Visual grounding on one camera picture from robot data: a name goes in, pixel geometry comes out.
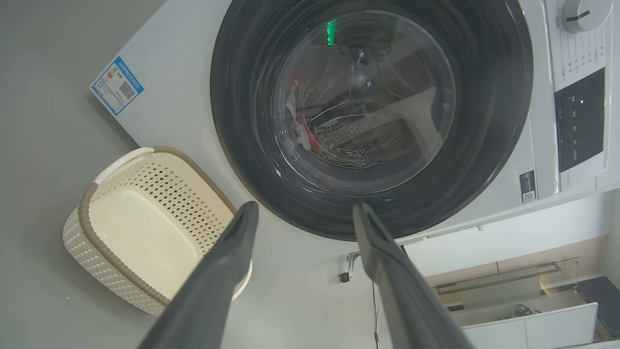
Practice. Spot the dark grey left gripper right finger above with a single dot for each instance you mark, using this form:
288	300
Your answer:
397	291

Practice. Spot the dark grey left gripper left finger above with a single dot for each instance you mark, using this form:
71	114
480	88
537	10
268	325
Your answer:
213	291

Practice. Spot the round dark glass washer door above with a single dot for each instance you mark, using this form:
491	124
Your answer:
242	145

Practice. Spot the red and white garment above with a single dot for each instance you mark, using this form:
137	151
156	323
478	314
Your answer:
300	128

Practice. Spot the cream perforated laundry basket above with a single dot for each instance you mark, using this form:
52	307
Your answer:
145	228

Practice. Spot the white front-load washing machine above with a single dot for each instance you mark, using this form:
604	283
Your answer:
184	97

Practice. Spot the black washing machine display panel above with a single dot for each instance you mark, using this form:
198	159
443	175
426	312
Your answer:
579	121

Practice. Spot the black caster wheel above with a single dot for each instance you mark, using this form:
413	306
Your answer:
344	277

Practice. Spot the white kitchen cabinet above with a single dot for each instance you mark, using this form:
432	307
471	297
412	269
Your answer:
533	329

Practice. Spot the dark QR sticker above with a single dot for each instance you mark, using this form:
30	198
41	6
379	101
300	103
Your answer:
528	186

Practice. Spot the blue energy label sticker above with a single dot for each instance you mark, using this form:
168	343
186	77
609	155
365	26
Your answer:
117	86

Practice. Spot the white round control knob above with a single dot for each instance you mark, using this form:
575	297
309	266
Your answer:
583	14

